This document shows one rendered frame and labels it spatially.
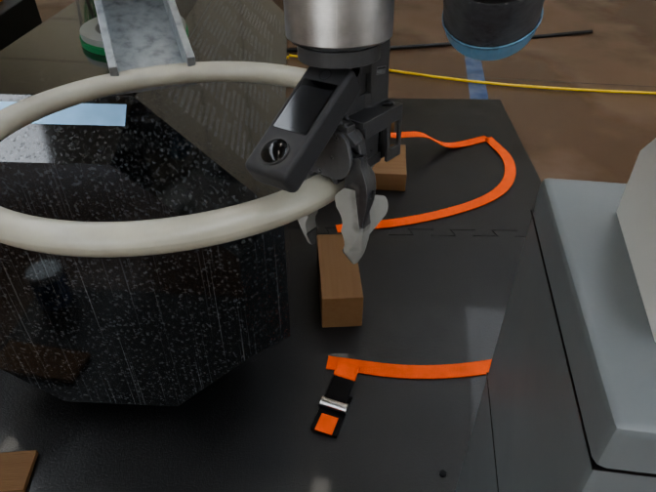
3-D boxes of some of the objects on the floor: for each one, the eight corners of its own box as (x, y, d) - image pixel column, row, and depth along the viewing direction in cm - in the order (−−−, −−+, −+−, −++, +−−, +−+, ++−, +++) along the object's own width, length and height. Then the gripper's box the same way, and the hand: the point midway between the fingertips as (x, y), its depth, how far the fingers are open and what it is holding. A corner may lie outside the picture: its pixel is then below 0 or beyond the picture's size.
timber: (361, 326, 169) (363, 297, 161) (321, 328, 168) (321, 299, 161) (352, 261, 192) (353, 232, 185) (316, 262, 192) (316, 234, 184)
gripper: (431, 39, 48) (415, 245, 60) (322, 19, 55) (327, 209, 67) (371, 64, 43) (366, 285, 55) (259, 39, 49) (276, 242, 61)
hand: (328, 245), depth 58 cm, fingers closed on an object, 5 cm apart
